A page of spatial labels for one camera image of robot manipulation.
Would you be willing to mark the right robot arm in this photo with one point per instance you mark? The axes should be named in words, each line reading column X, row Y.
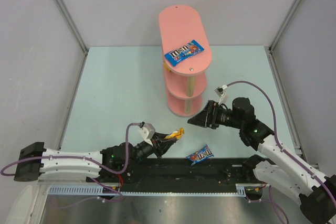
column 312, row 190

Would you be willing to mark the pink tiered shelf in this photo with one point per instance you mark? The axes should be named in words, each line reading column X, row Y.
column 185, row 84

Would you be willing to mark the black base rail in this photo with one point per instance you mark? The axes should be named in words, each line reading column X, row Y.
column 177, row 172

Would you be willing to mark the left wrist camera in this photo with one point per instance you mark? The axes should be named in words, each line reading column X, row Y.
column 147, row 131

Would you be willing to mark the slotted cable duct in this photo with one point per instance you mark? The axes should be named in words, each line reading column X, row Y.
column 238, row 190

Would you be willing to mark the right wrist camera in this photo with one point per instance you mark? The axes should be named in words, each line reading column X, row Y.
column 221, row 92

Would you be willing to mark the yellow candy bag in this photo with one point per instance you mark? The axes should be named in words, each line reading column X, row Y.
column 176, row 134

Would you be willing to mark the yellow M&M bag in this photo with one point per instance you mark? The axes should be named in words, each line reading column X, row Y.
column 166, row 67

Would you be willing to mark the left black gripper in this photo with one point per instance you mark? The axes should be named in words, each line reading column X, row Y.
column 155, row 143

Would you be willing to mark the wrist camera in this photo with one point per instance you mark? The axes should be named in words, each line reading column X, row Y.
column 221, row 92
column 147, row 131

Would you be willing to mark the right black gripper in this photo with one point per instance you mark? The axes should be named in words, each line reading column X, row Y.
column 210, row 114

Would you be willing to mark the blue M&M bag on shelf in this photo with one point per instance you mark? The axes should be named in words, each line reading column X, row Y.
column 178, row 55

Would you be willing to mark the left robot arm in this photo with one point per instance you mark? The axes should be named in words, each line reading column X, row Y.
column 37, row 162

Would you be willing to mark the blue M&M bag on table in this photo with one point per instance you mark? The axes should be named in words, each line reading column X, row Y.
column 203, row 154

